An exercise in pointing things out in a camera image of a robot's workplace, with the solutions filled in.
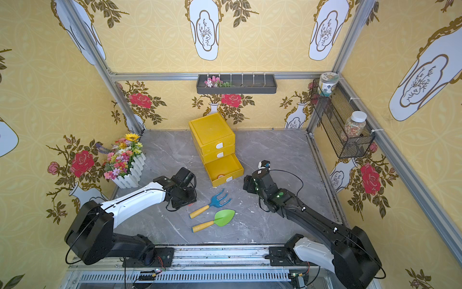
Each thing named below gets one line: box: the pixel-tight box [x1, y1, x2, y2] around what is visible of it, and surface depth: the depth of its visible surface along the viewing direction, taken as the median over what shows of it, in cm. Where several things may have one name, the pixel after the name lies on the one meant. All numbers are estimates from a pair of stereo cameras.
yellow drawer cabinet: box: [188, 111, 245, 188], surface depth 95 cm
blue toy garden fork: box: [188, 188, 232, 220], surface depth 90 cm
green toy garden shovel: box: [191, 208, 236, 233], surface depth 86 cm
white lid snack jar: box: [344, 110, 368, 139], surface depth 66 cm
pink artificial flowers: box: [203, 75, 236, 88], surface depth 89 cm
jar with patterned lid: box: [317, 71, 340, 97], surface depth 87 cm
